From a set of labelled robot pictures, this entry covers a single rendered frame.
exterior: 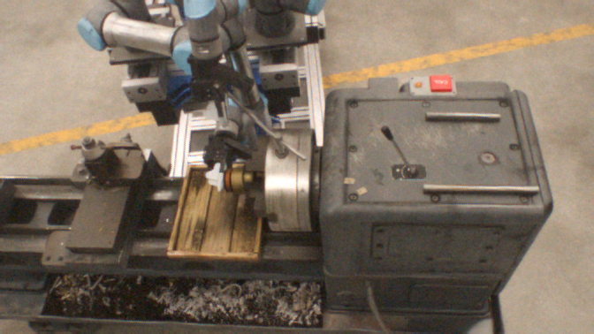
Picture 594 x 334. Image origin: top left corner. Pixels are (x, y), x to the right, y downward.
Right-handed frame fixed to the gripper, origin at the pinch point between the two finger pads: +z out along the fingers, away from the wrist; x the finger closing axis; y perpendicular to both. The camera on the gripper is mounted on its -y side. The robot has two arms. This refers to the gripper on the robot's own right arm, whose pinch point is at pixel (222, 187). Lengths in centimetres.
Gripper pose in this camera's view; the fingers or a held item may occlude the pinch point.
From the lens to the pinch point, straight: 160.6
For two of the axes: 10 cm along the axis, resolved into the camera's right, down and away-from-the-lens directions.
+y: -9.9, -0.1, 1.1
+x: -0.8, -5.8, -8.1
